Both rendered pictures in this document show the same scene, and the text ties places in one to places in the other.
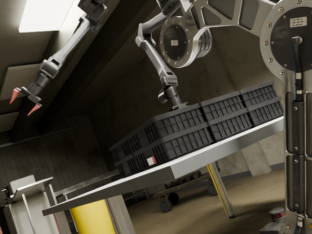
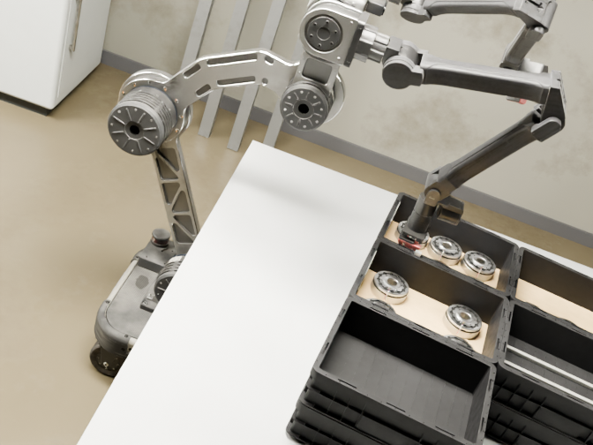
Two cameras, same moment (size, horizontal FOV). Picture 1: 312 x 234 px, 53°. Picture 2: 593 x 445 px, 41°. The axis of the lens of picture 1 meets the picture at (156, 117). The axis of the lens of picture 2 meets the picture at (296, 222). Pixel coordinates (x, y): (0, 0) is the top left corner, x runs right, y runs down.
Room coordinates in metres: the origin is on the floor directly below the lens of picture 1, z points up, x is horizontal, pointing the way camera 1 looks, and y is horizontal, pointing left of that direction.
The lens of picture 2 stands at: (2.57, -1.87, 2.12)
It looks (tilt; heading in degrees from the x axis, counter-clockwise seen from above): 34 degrees down; 127
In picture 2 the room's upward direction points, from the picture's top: 20 degrees clockwise
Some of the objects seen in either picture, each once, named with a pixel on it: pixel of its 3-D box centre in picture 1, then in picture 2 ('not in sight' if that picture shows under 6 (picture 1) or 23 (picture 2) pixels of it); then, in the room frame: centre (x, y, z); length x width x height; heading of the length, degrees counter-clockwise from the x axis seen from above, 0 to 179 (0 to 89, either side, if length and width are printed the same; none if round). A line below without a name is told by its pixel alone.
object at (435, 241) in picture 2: not in sight; (446, 246); (1.71, 0.05, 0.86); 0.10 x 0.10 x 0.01
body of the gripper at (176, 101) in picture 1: (176, 102); (418, 222); (1.68, -0.13, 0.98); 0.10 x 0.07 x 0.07; 117
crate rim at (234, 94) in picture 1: (202, 109); (431, 299); (1.89, -0.28, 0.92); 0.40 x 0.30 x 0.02; 29
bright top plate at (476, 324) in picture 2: not in sight; (464, 317); (1.95, -0.16, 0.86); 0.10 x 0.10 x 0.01
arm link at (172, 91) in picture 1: (171, 93); (428, 205); (1.68, -0.13, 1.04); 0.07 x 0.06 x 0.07; 36
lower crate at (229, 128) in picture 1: (212, 133); not in sight; (1.89, -0.28, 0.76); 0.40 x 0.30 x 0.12; 29
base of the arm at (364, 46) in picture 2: not in sight; (369, 44); (1.48, -0.39, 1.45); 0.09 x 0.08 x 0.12; 126
